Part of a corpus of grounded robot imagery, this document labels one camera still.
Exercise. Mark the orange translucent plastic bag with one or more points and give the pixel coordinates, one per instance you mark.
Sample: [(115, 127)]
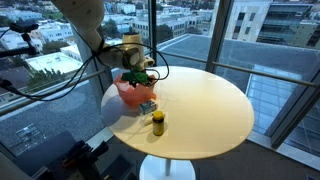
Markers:
[(133, 94)]

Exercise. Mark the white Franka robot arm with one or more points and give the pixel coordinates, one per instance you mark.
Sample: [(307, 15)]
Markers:
[(86, 20)]

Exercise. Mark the dark bottle with yellow cap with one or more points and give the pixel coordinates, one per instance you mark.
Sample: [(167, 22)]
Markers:
[(158, 124)]

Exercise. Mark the teal blue labelled container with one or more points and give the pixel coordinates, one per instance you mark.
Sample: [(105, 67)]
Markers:
[(147, 107)]

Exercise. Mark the black equipment cart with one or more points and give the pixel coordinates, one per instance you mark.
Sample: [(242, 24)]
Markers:
[(66, 160)]

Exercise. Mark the white round table pedestal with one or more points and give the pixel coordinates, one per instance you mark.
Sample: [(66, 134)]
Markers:
[(166, 170)]

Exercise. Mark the black camera on stand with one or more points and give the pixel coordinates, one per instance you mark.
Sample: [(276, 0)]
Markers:
[(23, 27)]

